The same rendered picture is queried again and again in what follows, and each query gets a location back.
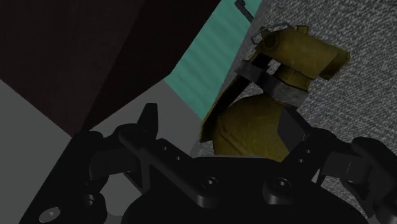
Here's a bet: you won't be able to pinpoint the teal cabinet with dark handle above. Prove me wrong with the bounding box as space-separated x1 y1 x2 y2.
164 0 263 122

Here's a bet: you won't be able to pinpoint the olive yellow hand grenade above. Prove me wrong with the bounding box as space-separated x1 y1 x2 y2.
198 23 351 163

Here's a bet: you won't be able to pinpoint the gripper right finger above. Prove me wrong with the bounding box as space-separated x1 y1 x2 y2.
261 106 397 224

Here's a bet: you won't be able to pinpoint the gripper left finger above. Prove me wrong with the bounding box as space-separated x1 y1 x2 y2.
18 102 221 224

